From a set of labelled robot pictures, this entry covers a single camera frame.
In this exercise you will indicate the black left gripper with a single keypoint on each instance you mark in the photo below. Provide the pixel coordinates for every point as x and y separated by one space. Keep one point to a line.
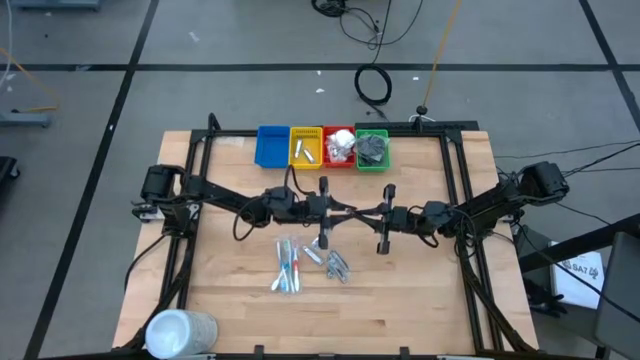
316 209

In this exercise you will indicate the black metal table frame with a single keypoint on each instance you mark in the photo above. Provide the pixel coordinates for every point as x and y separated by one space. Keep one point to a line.
235 133

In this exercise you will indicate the red toothbrush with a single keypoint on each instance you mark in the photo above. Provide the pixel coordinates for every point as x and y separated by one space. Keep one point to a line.
296 267

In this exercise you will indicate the black desk edge bar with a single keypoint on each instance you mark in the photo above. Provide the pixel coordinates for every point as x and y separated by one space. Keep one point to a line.
575 244

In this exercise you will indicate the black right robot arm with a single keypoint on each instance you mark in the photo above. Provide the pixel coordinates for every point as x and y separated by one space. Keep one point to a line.
480 205

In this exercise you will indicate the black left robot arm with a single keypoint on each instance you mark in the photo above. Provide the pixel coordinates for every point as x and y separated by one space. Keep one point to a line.
225 195

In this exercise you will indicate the clear packaged metal tool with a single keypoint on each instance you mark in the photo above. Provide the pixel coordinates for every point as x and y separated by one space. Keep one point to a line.
312 255

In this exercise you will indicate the black edge bracket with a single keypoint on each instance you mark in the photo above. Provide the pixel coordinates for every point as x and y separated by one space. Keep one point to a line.
404 351
258 350

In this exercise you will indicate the black caster base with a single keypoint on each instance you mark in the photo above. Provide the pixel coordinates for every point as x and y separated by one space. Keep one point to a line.
6 170

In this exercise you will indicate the white printed box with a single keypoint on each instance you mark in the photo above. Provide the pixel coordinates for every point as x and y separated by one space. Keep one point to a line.
580 280

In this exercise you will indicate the cotton balls plastic bag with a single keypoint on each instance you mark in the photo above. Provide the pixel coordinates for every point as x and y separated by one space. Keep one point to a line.
345 137
336 151

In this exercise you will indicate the blue plastic bin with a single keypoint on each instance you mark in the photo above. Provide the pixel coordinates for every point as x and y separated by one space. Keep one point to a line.
272 147

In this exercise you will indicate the blue toothbrush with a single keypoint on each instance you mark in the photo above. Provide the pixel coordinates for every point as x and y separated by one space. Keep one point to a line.
279 265

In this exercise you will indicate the white cylindrical container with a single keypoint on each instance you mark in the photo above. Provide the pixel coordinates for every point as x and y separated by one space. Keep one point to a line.
172 335

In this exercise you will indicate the silver foil toothpaste tube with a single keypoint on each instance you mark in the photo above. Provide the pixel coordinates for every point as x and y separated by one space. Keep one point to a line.
298 148
342 272
315 243
334 264
309 156

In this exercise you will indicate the teal toothbrush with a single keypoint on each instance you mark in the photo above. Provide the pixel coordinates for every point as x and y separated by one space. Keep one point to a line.
287 252

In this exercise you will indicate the red plastic bin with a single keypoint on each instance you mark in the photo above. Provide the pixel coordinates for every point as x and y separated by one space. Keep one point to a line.
340 165

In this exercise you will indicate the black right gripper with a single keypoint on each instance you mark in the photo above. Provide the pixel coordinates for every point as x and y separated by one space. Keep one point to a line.
402 219

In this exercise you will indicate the green plastic bin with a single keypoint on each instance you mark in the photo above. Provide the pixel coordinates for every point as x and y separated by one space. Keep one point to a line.
372 169

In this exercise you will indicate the yellow plastic bin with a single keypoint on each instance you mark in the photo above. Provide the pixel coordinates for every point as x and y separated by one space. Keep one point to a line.
316 147

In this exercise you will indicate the grey metal floor base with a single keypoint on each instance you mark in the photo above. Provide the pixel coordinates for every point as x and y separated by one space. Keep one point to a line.
25 120
55 4

